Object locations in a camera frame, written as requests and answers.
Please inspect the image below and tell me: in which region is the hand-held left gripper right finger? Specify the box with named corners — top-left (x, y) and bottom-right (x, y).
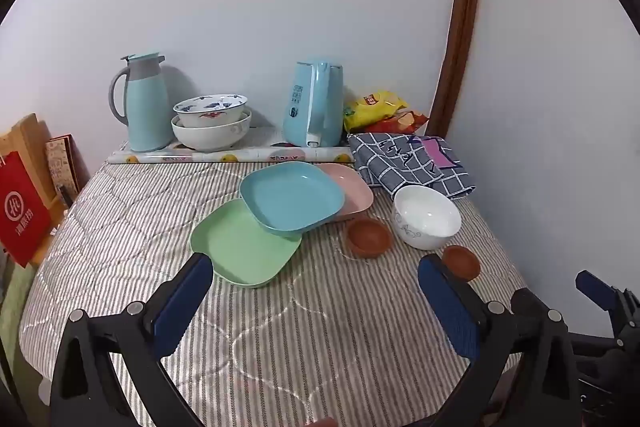
top-left (417, 253), bottom-right (583, 427)

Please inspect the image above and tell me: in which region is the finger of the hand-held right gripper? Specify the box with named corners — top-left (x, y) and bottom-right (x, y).
top-left (575, 270), bottom-right (640, 348)

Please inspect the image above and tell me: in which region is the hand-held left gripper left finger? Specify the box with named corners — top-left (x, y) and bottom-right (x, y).
top-left (47, 252), bottom-right (216, 427)

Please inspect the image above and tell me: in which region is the small brown bowl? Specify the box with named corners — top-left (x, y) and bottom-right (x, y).
top-left (347, 217), bottom-right (394, 259)
top-left (442, 245), bottom-right (481, 281)

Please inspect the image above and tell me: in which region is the green square plate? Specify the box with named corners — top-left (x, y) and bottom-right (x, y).
top-left (190, 198), bottom-right (303, 289)

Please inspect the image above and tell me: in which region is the white bowl with blue print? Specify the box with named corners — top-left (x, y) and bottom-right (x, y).
top-left (392, 185), bottom-right (462, 251)

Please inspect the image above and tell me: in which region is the pink square plate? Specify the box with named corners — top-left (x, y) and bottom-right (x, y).
top-left (315, 163), bottom-right (375, 223)

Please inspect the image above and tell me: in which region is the blue square plate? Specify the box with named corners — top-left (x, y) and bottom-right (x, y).
top-left (239, 161), bottom-right (346, 238)

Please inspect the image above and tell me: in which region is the grey striped quilt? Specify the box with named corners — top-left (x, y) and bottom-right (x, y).
top-left (20, 159), bottom-right (526, 427)

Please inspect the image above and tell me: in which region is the floral plastic table mat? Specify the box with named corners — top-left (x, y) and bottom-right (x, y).
top-left (109, 127), bottom-right (355, 166)

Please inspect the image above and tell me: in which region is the grey checked folded cloth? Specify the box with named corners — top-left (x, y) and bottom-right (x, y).
top-left (347, 132), bottom-right (477, 200)

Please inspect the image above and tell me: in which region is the large white bowl grey pattern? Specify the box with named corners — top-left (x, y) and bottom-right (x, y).
top-left (171, 109), bottom-right (252, 152)

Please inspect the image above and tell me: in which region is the pale green cloth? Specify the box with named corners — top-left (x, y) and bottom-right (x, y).
top-left (0, 257), bottom-right (36, 358)

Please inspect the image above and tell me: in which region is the brown patterned notebook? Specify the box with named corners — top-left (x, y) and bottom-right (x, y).
top-left (46, 134), bottom-right (81, 198)

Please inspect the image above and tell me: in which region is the red paper bag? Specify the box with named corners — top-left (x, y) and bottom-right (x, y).
top-left (0, 152), bottom-right (53, 269)

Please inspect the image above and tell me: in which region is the red chip bag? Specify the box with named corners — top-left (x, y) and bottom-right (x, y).
top-left (362, 109), bottom-right (430, 135)

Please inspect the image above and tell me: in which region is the light blue thermos jug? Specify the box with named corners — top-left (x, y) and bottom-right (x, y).
top-left (109, 53), bottom-right (175, 152)

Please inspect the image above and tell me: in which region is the blue red patterned bowl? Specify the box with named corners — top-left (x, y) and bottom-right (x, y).
top-left (173, 94), bottom-right (249, 128)

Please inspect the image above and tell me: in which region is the yellow chip bag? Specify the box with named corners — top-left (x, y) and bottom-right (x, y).
top-left (343, 89), bottom-right (410, 132)

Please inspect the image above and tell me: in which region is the light blue electric kettle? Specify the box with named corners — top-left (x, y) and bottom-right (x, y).
top-left (282, 61), bottom-right (345, 148)

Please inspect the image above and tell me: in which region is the brown wooden door frame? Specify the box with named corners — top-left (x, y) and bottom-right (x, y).
top-left (429, 0), bottom-right (482, 138)

